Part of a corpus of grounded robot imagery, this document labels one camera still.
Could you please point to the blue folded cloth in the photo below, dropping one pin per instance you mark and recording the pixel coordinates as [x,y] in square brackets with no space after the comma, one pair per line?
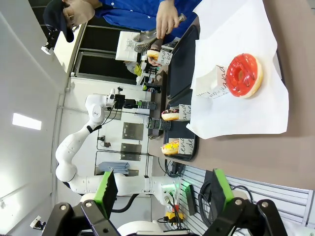
[115,167]

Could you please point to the black window pane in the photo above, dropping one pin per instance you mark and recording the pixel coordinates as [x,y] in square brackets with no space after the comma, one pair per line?
[103,37]
[103,65]

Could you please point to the dark patterned drink can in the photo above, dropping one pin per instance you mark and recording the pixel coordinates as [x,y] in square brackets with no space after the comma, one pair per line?
[160,124]

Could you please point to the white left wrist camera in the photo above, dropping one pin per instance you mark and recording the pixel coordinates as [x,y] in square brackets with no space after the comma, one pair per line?
[111,95]

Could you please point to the white printed paper bag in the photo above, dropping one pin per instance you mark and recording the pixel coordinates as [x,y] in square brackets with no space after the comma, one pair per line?
[124,46]

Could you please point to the plain glazed donut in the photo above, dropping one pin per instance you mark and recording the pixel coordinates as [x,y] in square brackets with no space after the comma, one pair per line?
[153,54]

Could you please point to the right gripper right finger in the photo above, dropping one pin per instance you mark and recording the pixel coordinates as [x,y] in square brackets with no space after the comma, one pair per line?
[221,194]

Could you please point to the small white ceiling fixture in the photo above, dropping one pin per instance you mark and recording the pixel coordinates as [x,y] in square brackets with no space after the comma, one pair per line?
[37,222]

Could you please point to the grey metal tongs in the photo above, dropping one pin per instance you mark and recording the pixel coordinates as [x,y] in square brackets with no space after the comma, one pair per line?
[144,45]

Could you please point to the person blurred head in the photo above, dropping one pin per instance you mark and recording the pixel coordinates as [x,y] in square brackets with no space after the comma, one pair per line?
[78,9]

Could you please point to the chocolate sprinkled donut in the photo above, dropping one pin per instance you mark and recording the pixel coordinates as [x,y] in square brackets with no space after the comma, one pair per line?
[169,115]

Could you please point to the black green drink can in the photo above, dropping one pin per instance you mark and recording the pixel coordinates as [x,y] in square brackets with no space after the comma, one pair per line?
[152,88]

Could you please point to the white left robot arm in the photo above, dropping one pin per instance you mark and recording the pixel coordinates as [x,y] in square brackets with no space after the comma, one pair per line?
[123,184]

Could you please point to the white rectangular ceiling light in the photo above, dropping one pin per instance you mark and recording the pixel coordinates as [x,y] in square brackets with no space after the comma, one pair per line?
[27,121]

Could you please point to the person blue shirt torso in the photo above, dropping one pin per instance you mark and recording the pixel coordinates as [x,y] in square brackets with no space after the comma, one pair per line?
[128,9]

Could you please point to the black rectangular box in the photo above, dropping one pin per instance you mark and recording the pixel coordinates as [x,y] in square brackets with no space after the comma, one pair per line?
[191,200]

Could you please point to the red glazed drizzled donut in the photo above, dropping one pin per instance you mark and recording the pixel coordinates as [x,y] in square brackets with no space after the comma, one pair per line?
[248,86]

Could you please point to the white paper box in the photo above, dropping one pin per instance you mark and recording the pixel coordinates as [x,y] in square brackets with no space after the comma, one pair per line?
[206,81]

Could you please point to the grey slatted aluminium panel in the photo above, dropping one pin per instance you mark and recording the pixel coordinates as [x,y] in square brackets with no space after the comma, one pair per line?
[270,199]

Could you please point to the grey metal wall plate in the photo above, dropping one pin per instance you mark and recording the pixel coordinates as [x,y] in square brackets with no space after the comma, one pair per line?
[131,152]
[133,131]

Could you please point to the yellow sprinkled donut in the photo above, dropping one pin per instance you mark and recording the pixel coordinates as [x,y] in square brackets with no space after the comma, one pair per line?
[169,148]

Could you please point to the person left hand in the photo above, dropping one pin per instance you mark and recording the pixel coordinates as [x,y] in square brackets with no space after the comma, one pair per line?
[168,17]

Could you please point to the person right hand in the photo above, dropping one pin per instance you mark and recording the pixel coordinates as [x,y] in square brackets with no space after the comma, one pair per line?
[156,44]

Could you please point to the white paper sheet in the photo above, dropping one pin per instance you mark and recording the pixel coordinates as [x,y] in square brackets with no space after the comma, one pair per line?
[246,118]

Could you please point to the yellow red button box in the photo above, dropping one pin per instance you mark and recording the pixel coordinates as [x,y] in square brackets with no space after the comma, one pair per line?
[176,216]

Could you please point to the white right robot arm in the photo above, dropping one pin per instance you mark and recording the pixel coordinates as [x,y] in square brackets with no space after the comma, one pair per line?
[137,227]

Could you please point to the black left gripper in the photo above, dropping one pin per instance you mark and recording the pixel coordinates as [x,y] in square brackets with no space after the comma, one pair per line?
[123,102]

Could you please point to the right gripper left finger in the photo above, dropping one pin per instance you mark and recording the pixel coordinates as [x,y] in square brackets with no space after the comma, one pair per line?
[105,194]

